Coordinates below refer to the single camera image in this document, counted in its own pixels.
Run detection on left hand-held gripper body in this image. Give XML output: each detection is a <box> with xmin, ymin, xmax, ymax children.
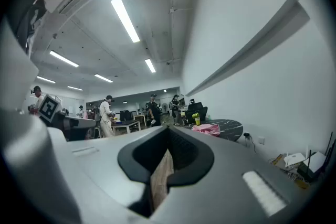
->
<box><xmin>38</xmin><ymin>93</ymin><xmax>97</xmax><ymax>142</ymax></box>

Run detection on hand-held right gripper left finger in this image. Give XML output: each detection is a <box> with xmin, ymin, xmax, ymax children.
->
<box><xmin>47</xmin><ymin>125</ymin><xmax>169</xmax><ymax>224</ymax></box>

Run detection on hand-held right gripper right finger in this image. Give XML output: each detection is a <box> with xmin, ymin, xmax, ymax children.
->
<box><xmin>151</xmin><ymin>125</ymin><xmax>316</xmax><ymax>224</ymax></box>

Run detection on black marble round table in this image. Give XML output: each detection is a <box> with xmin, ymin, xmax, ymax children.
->
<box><xmin>181</xmin><ymin>119</ymin><xmax>244</xmax><ymax>143</ymax></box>

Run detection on white-legged dark-top desk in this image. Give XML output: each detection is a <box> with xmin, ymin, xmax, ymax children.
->
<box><xmin>111</xmin><ymin>119</ymin><xmax>142</xmax><ymax>135</ymax></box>

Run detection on cardboard box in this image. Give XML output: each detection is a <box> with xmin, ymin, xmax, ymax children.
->
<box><xmin>270</xmin><ymin>154</ymin><xmax>286</xmax><ymax>166</ymax></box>

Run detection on black office chair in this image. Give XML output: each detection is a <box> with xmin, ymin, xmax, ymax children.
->
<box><xmin>184</xmin><ymin>101</ymin><xmax>209</xmax><ymax>125</ymax></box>

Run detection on white square router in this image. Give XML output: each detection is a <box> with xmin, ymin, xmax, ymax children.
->
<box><xmin>283</xmin><ymin>151</ymin><xmax>307</xmax><ymax>169</ymax></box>

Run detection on person's black top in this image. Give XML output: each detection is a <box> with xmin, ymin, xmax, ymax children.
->
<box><xmin>9</xmin><ymin>0</ymin><xmax>49</xmax><ymax>56</ymax></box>

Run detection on white router black antennas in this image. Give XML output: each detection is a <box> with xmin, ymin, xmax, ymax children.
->
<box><xmin>298</xmin><ymin>131</ymin><xmax>336</xmax><ymax>183</ymax></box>

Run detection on black power adapter cable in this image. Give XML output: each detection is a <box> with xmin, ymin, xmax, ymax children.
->
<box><xmin>243</xmin><ymin>132</ymin><xmax>259</xmax><ymax>155</ymax></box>

